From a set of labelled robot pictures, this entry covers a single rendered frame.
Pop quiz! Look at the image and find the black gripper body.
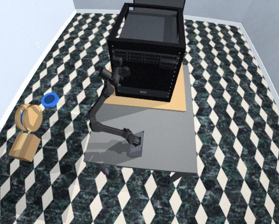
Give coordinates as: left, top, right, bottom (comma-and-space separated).
111, 57, 124, 81

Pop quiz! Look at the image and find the black server rack frame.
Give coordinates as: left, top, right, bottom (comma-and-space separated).
107, 3, 186, 102

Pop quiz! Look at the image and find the tan flat board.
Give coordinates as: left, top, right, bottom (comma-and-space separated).
104, 64, 186, 112

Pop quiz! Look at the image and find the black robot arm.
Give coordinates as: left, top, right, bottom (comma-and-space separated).
88, 66, 141, 147

